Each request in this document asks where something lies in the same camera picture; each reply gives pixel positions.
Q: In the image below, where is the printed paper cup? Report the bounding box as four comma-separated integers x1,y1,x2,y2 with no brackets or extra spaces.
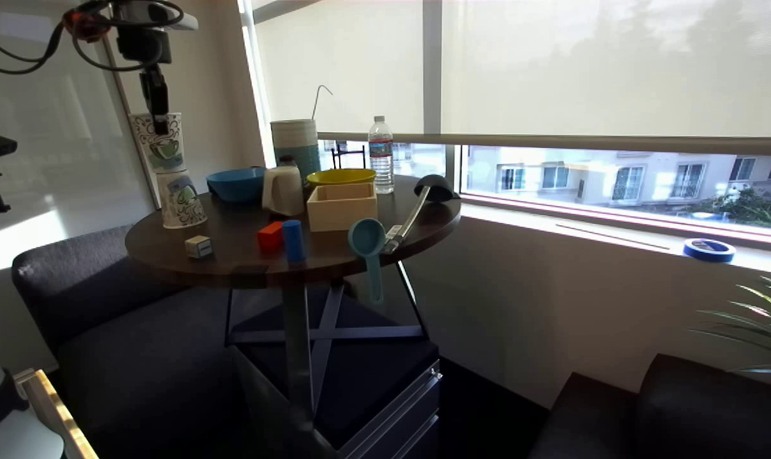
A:
129,113,186,173
156,169,209,230

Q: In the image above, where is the blue bowl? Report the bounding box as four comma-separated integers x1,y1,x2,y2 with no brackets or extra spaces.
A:
206,167,268,204

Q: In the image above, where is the white and teal striped canister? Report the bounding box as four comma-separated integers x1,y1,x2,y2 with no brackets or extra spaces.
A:
270,119,321,183

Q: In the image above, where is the white jug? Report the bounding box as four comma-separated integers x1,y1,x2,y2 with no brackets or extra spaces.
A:
261,156,306,217

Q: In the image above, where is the white roller blind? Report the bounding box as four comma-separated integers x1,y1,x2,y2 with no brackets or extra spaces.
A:
251,0,425,138
441,0,771,156

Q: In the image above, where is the white cube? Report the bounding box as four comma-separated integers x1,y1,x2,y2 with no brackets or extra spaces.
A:
184,235,214,259

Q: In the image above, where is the red block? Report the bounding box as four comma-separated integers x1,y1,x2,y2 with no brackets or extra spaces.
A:
257,221,285,251

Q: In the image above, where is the yellow bowl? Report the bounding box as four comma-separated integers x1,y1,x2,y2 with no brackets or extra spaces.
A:
306,168,378,189

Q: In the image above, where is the blue cylinder block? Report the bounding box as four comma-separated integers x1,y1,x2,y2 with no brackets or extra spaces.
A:
281,219,307,264

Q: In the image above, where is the wooden box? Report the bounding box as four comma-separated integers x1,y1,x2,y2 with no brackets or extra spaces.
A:
306,182,379,233

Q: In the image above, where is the clear water bottle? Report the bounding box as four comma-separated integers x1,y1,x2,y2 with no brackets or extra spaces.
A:
368,115,396,195

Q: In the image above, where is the teal plastic scoop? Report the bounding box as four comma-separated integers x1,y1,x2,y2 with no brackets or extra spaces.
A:
348,217,388,306

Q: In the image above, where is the dark grey sofa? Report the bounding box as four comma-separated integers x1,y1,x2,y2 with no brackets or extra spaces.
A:
11,223,249,459

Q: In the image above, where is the dark filing cabinet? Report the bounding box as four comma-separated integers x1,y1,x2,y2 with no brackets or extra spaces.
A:
231,290,443,459

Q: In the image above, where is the window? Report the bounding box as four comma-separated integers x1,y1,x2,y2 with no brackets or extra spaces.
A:
318,136,771,234

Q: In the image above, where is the roll of blue tape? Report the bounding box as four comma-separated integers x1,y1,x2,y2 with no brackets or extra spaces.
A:
682,238,737,264

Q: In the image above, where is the black armchair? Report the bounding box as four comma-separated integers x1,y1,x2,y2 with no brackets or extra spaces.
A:
528,353,771,459

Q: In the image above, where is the green potted plant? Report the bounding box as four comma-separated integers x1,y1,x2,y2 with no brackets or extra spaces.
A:
690,274,771,405

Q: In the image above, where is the bent grey wire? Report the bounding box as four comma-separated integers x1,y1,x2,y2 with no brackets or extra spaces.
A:
311,84,334,120

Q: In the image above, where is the black wire rack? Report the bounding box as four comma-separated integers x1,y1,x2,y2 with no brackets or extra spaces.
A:
330,141,367,170

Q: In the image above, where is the black ladle with silver handle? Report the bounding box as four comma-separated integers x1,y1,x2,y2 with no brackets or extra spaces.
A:
383,173,461,255

